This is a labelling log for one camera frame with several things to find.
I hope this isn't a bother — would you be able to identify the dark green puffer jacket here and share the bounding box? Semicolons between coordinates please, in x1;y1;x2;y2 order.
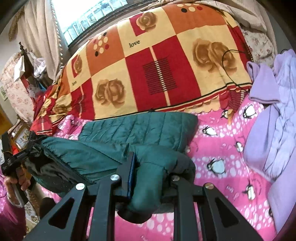
25;112;198;219

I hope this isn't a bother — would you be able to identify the person left hand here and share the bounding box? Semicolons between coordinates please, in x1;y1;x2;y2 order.
4;167;31;205

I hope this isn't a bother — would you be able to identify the floral white pillow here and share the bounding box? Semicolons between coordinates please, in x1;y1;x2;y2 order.
1;52;34;124

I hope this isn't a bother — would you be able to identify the pink penguin bed sheet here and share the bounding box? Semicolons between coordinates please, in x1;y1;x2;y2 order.
52;98;276;240

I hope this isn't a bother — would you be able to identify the red orange rose blanket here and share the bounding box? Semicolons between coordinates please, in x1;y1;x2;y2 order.
31;4;252;136

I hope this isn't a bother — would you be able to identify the beige curtain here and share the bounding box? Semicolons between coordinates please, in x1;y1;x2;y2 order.
9;0;70;82

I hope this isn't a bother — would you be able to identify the lavender fleece garment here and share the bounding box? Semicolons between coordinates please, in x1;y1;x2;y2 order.
243;49;295;233

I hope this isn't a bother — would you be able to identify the black cable on blanket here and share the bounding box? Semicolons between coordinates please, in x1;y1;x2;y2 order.
221;49;254;91

